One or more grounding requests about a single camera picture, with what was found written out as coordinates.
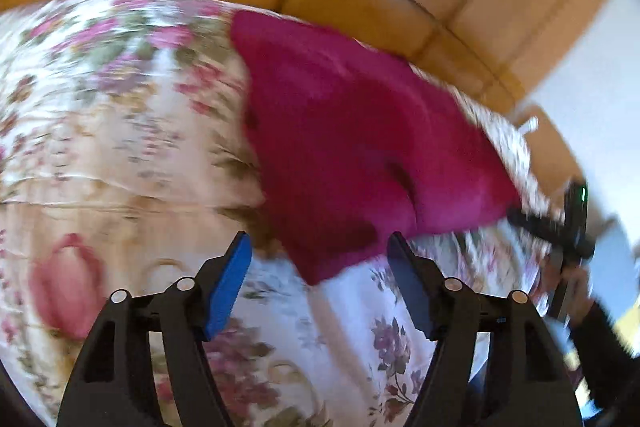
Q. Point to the person's right forearm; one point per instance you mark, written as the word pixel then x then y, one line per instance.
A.
pixel 600 342

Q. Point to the floral bedspread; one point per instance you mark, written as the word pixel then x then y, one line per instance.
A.
pixel 125 132

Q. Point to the dark red knit garment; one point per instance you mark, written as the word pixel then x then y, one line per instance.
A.
pixel 350 132

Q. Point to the wooden nightstand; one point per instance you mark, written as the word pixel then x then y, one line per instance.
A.
pixel 555 147

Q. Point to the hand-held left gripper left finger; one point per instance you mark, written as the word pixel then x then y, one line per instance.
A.
pixel 227 287

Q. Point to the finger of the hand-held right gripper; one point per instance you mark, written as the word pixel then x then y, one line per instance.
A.
pixel 532 223

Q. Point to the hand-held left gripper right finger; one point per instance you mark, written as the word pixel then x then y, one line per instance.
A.
pixel 412 282

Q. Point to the white charger plug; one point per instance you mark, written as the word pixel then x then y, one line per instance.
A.
pixel 529 125

